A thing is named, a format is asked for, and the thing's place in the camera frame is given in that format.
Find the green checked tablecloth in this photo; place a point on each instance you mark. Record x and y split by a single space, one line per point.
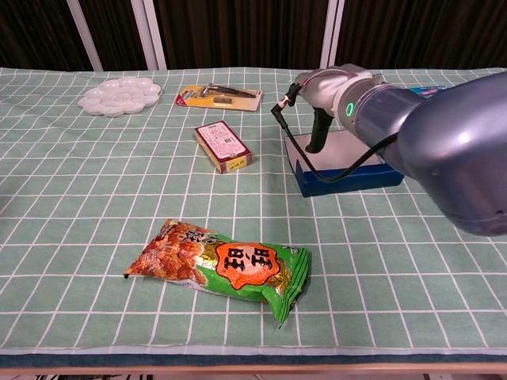
79 198

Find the blue glasses case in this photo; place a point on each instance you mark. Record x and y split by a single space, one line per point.
344 184

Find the green orange snack bag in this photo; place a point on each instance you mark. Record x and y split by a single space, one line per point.
237 269

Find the white flower-shaped palette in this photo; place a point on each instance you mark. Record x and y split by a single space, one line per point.
119 97

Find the small red carton box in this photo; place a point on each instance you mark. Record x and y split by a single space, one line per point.
223 144

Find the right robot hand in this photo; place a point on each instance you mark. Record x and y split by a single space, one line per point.
325 89

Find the razor in yellow blister pack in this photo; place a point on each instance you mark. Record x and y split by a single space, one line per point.
219 97

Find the blue pink cookie box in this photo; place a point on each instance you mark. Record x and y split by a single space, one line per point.
429 92

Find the white aluminium frame post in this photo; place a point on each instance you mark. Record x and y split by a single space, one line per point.
85 35
332 35
148 35

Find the dark pleated curtain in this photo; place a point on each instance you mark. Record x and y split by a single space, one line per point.
245 31

